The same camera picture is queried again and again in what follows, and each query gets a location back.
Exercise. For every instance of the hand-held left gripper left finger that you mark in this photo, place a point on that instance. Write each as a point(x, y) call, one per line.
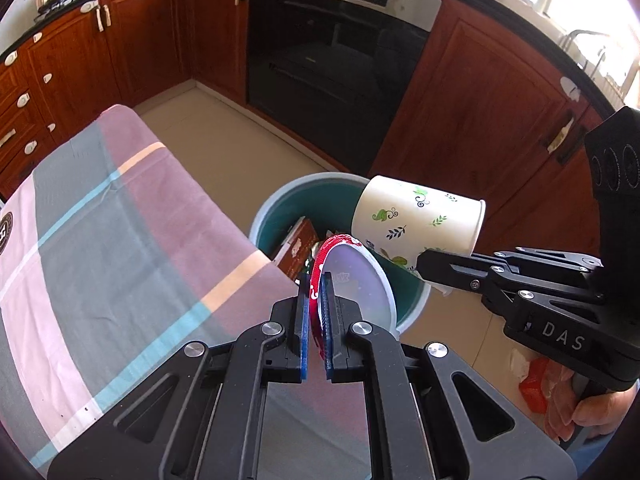
point(303, 330)

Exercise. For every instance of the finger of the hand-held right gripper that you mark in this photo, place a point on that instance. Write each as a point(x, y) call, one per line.
point(450, 267)
point(560, 260)

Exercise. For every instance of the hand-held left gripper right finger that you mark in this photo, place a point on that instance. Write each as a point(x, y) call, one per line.
point(328, 330)

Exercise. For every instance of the red rimmed plastic lid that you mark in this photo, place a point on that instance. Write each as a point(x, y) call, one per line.
point(355, 285)

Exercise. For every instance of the floral print paper cup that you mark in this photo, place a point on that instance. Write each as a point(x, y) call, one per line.
point(410, 215)

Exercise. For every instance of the teal waste bin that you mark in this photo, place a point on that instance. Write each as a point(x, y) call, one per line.
point(325, 200)

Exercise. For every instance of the person's right hand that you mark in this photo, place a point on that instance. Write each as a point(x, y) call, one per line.
point(600, 410)

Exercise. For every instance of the pale pink plastic bag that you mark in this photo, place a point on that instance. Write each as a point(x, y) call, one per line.
point(560, 400)

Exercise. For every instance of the orange plastic bag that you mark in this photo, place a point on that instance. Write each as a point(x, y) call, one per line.
point(535, 385)

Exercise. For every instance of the pink grey checked tablecloth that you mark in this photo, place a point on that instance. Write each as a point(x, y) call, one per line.
point(125, 240)

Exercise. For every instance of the black built-in oven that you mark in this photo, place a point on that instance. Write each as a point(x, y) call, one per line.
point(330, 75)

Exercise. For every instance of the silver faucet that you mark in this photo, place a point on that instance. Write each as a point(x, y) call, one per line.
point(582, 34)

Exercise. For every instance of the brown wooden kitchen cabinets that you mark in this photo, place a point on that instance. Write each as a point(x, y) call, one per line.
point(150, 35)

